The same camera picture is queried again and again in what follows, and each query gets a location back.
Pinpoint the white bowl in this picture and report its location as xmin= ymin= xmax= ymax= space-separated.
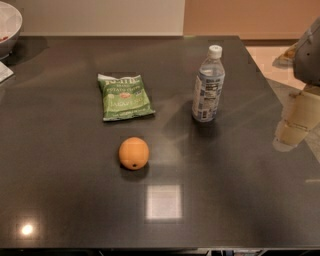
xmin=0 ymin=1 xmax=23 ymax=59

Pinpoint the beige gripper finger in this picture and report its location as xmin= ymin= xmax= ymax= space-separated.
xmin=282 ymin=85 xmax=320 ymax=131
xmin=273 ymin=120 xmax=308 ymax=152

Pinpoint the white paper sheet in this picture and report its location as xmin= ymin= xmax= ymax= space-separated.
xmin=0 ymin=61 xmax=14 ymax=83

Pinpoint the blue label plastic water bottle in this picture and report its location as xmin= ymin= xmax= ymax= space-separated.
xmin=192 ymin=45 xmax=225 ymax=122

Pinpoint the green chip bag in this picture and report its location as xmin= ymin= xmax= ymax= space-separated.
xmin=97 ymin=74 xmax=155 ymax=122

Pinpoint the orange fruit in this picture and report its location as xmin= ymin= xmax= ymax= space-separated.
xmin=118 ymin=137 xmax=149 ymax=170

